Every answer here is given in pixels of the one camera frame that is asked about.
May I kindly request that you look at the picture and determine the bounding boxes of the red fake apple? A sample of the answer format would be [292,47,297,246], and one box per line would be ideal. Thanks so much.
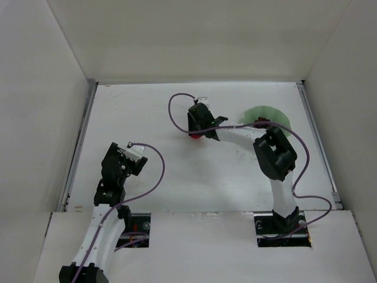
[189,134,202,139]

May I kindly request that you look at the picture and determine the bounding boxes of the dark red fake grapes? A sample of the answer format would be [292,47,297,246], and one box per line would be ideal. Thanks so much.
[254,117,271,129]

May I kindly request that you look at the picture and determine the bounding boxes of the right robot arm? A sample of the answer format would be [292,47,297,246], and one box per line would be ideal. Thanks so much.
[187,99,299,236]

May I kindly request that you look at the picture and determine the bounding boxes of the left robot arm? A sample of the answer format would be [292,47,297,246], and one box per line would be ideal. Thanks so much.
[58,143,148,282]

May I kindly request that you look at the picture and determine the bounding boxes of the green scalloped fruit bowl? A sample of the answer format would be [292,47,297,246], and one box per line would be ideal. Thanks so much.
[239,106,291,129]

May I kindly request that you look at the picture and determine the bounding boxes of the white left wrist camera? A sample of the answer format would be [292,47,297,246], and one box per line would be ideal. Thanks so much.
[123,142,145,162]

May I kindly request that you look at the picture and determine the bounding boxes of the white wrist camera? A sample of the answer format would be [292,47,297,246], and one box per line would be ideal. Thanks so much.
[194,97,210,108]
[123,142,145,162]

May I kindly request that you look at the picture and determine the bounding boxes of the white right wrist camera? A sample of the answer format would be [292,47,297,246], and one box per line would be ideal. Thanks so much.
[194,97,210,108]

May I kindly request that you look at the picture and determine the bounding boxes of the left aluminium table rail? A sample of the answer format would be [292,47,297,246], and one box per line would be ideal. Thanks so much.
[57,79,98,212]

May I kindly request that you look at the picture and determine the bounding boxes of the aluminium table rail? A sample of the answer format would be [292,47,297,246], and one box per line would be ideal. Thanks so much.
[57,79,98,212]
[296,81,344,210]

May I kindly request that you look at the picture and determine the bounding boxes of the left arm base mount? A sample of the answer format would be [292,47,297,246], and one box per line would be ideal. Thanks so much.
[115,213,151,249]

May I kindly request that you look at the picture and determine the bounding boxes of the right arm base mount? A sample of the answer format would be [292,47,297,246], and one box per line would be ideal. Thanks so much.
[254,212,312,248]

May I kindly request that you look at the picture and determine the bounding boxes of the right aluminium table rail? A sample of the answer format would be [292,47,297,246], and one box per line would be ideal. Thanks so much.
[296,81,344,210]

